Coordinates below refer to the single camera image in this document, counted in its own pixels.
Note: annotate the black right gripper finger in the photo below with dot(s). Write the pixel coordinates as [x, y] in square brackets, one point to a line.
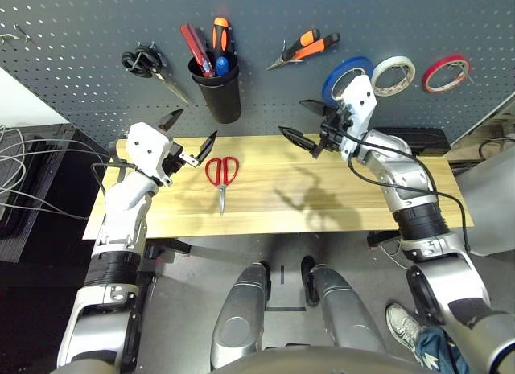
[318, 108]
[299, 140]

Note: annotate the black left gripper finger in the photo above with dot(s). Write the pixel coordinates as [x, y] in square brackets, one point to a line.
[207, 146]
[171, 120]

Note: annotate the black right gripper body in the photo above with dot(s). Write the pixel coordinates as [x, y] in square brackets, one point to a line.
[336, 128]

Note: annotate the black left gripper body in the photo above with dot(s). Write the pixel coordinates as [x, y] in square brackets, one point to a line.
[171, 161]

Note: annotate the blue tape roll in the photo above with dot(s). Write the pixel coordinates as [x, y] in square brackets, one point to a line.
[346, 62]

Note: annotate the orange black needle-nose pliers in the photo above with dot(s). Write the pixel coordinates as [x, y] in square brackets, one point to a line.
[310, 46]

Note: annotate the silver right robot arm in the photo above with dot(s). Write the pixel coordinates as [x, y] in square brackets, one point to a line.
[398, 161]

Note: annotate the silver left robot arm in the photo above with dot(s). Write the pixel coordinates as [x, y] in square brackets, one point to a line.
[124, 197]

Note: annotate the grey perforated pegboard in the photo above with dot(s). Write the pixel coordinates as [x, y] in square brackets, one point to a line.
[100, 12]

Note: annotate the black tool cup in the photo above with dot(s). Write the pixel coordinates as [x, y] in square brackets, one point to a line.
[221, 100]

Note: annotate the white tape roll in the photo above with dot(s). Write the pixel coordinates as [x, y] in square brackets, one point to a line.
[392, 60]

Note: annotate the black plastic tool case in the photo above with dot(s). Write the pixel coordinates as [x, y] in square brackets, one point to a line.
[426, 140]

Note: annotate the red tape roll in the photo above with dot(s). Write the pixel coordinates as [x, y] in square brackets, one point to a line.
[426, 78]

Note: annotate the black box under table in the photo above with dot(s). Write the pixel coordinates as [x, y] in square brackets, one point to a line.
[380, 238]

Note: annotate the black equipment box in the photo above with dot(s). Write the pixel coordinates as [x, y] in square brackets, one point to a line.
[44, 233]

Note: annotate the white side panel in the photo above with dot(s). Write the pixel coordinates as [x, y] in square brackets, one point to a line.
[24, 108]

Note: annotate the metal peg hook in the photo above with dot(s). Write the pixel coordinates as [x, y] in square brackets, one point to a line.
[8, 38]
[22, 33]

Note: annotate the grey machine housing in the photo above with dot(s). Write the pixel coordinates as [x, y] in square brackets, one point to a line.
[495, 201]

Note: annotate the silver left robot leg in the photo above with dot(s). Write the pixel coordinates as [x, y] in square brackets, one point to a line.
[241, 321]

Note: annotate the silver robot leg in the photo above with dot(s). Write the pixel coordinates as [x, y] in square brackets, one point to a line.
[346, 313]
[241, 321]

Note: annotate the silver right robot leg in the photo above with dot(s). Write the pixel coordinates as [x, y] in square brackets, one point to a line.
[346, 313]

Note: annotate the white grey sneaker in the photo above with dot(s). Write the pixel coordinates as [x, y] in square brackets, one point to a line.
[402, 327]

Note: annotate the grey robot torso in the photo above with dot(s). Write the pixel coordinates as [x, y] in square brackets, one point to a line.
[301, 362]

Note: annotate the blue jeans leg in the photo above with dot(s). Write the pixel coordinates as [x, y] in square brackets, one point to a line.
[438, 350]

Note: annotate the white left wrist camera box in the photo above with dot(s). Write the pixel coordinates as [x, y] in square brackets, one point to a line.
[147, 145]

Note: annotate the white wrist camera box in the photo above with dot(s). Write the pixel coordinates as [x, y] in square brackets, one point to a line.
[360, 96]
[147, 145]

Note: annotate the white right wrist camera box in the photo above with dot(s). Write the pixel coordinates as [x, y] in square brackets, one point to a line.
[360, 96]

